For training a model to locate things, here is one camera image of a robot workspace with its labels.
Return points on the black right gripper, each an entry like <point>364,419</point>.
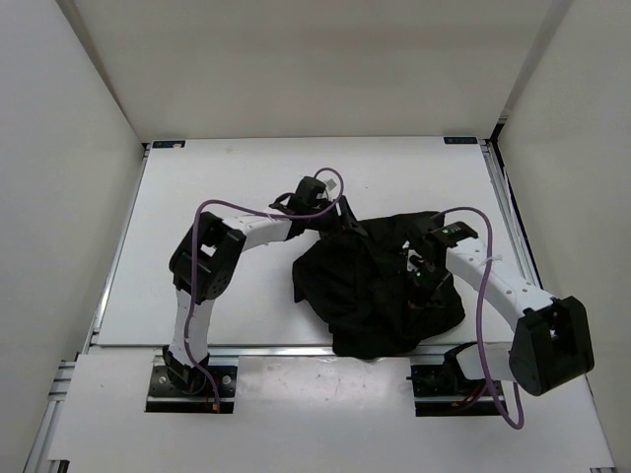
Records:
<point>424,300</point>

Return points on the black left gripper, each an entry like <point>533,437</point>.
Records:
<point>346,221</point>

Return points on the black pleated skirt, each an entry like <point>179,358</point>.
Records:
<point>357,283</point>

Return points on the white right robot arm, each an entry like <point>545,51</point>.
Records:
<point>551,342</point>

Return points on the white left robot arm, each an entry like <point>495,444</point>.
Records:
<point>205,261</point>

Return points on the right blue corner label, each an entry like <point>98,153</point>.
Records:
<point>460,140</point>

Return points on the blue corner label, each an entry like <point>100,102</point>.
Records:
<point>460,140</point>
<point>168,144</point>

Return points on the left blue corner label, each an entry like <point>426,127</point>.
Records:
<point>168,144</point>

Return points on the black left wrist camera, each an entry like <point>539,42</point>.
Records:
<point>310,197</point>

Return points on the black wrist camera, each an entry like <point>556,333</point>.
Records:
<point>310,197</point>
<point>450,235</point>

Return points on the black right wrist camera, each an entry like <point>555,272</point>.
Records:
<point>450,235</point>

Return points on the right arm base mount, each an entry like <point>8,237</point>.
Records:
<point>441,390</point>

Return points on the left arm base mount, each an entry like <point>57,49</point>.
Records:
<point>174,389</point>

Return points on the aluminium table edge rail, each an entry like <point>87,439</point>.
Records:
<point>258,351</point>

